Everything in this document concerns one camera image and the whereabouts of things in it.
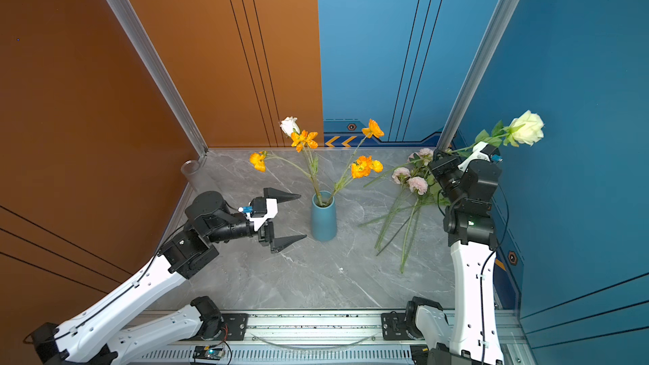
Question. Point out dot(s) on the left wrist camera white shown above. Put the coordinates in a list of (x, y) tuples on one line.
[(259, 211)]

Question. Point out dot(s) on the left green circuit board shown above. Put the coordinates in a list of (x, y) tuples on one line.
[(209, 354)]

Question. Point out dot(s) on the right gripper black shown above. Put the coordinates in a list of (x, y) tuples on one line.
[(439, 168)]

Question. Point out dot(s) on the clear ribbed glass vase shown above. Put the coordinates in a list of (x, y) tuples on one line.
[(192, 172)]

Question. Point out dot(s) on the white rosebud flower stem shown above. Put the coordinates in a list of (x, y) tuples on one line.
[(290, 125)]

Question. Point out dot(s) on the left aluminium corner post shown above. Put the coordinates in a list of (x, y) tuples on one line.
[(140, 40)]

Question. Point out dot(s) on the right circuit board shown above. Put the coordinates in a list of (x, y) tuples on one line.
[(422, 355)]

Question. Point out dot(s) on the pink carnation flower stem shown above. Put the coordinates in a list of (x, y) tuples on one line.
[(418, 189)]

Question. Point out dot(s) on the aluminium corner post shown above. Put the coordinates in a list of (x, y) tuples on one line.
[(140, 40), (492, 36)]

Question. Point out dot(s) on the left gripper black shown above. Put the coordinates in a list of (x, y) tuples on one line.
[(267, 236)]

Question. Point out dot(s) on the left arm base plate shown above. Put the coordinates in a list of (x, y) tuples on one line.
[(233, 327)]

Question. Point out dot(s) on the right aluminium corner post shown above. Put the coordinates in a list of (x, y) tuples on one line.
[(492, 36)]

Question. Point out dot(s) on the aluminium front rail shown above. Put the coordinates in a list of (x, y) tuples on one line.
[(327, 336)]

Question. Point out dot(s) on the teal ceramic vase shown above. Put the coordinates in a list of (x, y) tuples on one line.
[(323, 217)]

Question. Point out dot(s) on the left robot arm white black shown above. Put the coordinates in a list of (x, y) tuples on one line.
[(100, 335)]

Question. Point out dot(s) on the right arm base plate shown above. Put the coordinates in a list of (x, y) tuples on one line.
[(397, 326)]

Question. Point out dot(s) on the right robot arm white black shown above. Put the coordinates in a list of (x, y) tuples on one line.
[(472, 338)]

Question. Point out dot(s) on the white cream rose stem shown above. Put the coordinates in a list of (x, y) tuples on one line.
[(524, 130)]

